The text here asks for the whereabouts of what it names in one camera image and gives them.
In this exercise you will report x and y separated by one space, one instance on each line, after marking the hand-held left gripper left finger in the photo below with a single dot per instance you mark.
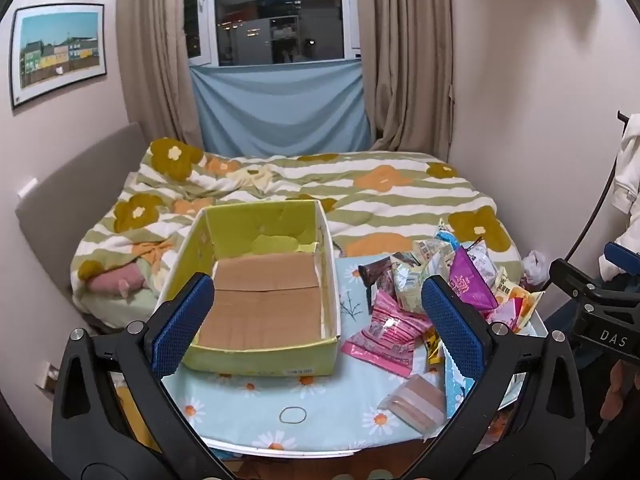
182 325

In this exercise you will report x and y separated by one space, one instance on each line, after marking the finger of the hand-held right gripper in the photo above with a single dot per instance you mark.
567 275
620 252

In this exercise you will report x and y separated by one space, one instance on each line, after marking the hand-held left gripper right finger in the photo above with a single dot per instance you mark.
450 325

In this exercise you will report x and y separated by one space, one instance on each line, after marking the purple snack packet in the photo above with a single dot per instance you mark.
467 280

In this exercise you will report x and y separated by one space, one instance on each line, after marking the pile of snack packets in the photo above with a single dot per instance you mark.
415 280

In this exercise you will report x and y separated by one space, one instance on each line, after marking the pink striped snack packet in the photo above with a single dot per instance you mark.
385 332

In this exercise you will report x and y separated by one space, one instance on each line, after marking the green cardboard box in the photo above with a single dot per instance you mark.
260 310

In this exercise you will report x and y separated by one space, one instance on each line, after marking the person's right hand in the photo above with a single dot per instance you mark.
617 390

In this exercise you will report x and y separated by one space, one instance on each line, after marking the crumpled white plastic bag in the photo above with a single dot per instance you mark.
535 266

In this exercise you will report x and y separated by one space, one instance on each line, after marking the blue white snack packet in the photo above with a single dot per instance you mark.
455 395

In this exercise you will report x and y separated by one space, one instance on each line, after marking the pink plush toy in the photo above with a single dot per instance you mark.
120 280

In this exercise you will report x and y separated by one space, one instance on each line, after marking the clear pink wafer packet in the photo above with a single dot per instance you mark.
415 402

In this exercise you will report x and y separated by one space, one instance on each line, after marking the white hanging garment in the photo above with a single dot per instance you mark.
631 160

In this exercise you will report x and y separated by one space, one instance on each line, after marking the rubber band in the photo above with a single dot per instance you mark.
280 412

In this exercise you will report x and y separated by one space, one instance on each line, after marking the light blue daisy tablecloth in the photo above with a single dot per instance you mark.
310 400

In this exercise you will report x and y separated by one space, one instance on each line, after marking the green striped floral blanket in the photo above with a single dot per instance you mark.
350 195

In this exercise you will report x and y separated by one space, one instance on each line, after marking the grey bed headboard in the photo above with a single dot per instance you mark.
75 185

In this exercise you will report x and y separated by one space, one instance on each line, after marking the blue hanging cloth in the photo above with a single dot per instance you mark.
280 110

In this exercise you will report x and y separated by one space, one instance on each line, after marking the beige curtain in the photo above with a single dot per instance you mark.
150 60
410 60

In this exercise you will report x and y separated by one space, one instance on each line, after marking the window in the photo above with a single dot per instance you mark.
280 20

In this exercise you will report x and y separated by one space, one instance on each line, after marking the white wall socket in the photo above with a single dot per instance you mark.
47 376

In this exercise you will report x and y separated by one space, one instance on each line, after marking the white switch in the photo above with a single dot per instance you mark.
27 187

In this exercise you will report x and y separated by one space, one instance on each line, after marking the framed wall poster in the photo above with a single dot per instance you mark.
55 50

